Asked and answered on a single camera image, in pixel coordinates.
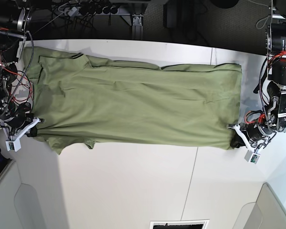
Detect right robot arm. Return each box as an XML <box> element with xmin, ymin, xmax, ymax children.
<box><xmin>0</xmin><ymin>0</ymin><xmax>39</xmax><ymax>143</ymax></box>

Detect black cable bundle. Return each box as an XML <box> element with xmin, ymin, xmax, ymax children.
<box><xmin>181</xmin><ymin>0</ymin><xmax>213</xmax><ymax>46</ymax></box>

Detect aluminium table leg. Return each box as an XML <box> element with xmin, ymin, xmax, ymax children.
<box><xmin>121</xmin><ymin>15</ymin><xmax>144</xmax><ymax>41</ymax></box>

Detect green t-shirt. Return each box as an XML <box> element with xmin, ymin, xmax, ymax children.
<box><xmin>22</xmin><ymin>47</ymin><xmax>242</xmax><ymax>154</ymax></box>

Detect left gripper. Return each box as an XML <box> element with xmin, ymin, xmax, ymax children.
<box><xmin>227</xmin><ymin>119</ymin><xmax>276</xmax><ymax>153</ymax></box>

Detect white floor cable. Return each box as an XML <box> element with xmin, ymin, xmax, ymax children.
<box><xmin>255</xmin><ymin>14</ymin><xmax>272</xmax><ymax>31</ymax></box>

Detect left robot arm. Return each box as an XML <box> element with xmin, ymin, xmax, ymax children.
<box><xmin>228</xmin><ymin>0</ymin><xmax>286</xmax><ymax>154</ymax></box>

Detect black round base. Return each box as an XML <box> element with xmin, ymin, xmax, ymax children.
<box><xmin>210</xmin><ymin>0</ymin><xmax>239</xmax><ymax>9</ymax></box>

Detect black power adapter box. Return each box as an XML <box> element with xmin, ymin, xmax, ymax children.
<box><xmin>163</xmin><ymin>0</ymin><xmax>180</xmax><ymax>29</ymax></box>

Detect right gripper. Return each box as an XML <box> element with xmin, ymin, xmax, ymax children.
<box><xmin>0</xmin><ymin>104</ymin><xmax>45</xmax><ymax>141</ymax></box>

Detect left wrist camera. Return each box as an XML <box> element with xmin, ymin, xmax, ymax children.
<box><xmin>245</xmin><ymin>151</ymin><xmax>261</xmax><ymax>164</ymax></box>

